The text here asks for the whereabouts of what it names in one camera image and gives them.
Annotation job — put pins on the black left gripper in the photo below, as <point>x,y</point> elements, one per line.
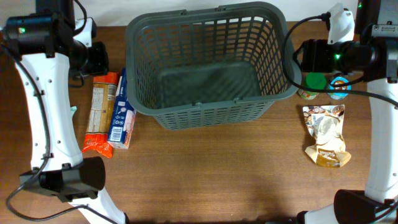
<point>102,64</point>

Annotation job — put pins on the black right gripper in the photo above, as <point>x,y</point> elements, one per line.
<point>312,56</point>

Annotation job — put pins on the green lid jar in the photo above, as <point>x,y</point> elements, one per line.
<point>312,80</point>

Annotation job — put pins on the blue round tin can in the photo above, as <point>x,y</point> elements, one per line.
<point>338,81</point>

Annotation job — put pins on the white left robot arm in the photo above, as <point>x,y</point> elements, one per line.
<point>49,48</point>

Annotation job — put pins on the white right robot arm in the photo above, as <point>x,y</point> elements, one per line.
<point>367,43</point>

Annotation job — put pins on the orange biscuit packet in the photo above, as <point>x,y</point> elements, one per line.
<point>102,104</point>

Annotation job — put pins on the mint green snack pouch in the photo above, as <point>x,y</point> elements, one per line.
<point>73,109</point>

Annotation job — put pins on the beige brown snack bag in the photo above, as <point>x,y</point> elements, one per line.
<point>325,125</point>

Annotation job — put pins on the blue biscuit box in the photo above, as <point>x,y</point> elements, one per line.
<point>123,117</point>

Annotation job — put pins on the grey plastic basket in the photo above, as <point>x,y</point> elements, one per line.
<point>228,64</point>

